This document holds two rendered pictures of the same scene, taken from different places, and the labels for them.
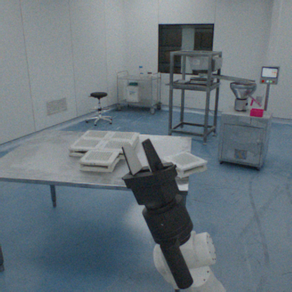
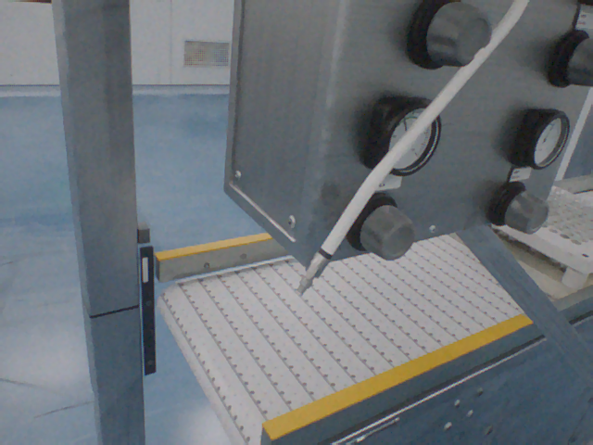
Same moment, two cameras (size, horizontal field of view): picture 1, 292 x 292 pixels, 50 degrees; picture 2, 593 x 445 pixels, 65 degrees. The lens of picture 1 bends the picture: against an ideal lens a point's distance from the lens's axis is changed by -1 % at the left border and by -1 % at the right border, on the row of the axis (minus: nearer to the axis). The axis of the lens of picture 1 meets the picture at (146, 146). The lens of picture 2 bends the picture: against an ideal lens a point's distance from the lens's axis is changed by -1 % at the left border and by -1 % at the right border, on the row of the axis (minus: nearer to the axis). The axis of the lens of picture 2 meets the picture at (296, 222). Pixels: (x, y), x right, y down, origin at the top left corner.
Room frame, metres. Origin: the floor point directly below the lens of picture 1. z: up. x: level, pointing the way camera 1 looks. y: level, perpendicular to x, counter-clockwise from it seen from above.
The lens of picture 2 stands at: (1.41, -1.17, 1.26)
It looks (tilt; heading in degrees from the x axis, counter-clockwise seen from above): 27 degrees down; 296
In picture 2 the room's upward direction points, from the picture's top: 8 degrees clockwise
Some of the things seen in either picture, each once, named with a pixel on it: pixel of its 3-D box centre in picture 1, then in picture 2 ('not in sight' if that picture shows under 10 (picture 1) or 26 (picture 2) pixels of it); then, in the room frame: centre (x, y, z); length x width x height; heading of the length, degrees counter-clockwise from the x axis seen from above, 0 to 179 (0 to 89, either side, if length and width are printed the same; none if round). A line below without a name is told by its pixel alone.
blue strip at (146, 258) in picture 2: not in sight; (148, 315); (1.77, -1.51, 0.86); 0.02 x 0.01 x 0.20; 62
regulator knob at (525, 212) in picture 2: not in sight; (523, 204); (1.40, -1.50, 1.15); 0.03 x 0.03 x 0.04; 62
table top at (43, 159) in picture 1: (98, 154); not in sight; (2.44, 0.39, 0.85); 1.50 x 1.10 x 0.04; 81
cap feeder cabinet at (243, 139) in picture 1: (244, 137); not in sight; (4.33, -1.43, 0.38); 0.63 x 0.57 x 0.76; 62
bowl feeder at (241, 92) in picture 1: (246, 97); not in sight; (4.40, -1.42, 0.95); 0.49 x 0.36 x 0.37; 62
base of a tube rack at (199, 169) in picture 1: (183, 166); not in sight; (2.13, -0.27, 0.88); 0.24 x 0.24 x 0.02; 34
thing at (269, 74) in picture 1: (267, 89); not in sight; (4.36, -1.68, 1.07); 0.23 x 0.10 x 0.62; 62
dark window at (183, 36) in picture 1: (184, 49); not in sight; (7.50, -0.87, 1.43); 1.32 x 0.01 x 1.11; 62
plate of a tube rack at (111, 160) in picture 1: (99, 157); not in sight; (2.19, 0.35, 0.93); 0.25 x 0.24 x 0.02; 171
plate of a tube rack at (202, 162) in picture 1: (183, 160); not in sight; (2.13, -0.27, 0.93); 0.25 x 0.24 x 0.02; 124
